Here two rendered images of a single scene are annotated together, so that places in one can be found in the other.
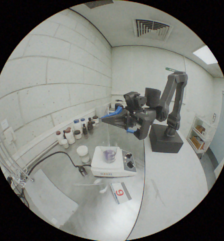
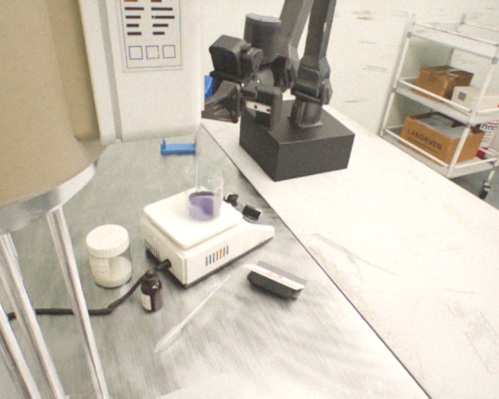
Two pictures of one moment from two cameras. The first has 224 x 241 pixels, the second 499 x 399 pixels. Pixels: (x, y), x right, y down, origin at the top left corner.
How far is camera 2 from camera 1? 0.40 m
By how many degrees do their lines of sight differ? 42
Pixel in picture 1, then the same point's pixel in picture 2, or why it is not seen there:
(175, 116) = (314, 68)
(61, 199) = not seen: outside the picture
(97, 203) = (256, 332)
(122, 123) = (224, 111)
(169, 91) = (297, 11)
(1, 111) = not seen: outside the picture
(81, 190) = (196, 340)
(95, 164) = (188, 235)
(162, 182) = (343, 231)
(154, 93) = (270, 33)
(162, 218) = (423, 304)
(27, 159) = not seen: outside the picture
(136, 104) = (245, 67)
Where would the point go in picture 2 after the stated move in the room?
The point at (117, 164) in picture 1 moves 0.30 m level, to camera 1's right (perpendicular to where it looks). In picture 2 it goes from (232, 214) to (340, 162)
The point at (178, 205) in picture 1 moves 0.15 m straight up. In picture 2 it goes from (436, 270) to (468, 200)
